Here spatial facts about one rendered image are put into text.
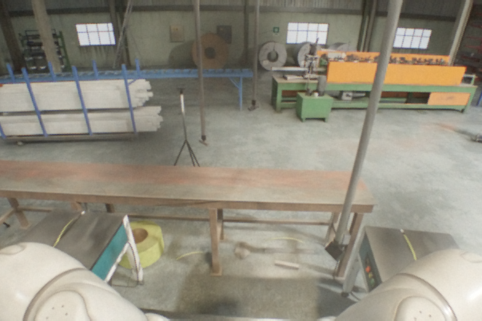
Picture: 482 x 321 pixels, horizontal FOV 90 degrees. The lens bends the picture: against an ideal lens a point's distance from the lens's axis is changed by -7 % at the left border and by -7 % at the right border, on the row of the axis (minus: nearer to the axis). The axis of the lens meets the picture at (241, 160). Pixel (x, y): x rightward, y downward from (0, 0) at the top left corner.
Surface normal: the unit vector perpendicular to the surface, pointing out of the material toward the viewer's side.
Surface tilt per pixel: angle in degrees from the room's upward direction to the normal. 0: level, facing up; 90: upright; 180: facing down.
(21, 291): 28
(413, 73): 90
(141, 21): 90
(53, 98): 90
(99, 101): 90
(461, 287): 17
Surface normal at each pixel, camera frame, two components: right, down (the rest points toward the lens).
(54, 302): 0.04, -0.57
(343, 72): 0.07, 0.48
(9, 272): -0.15, -0.72
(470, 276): 0.11, -0.80
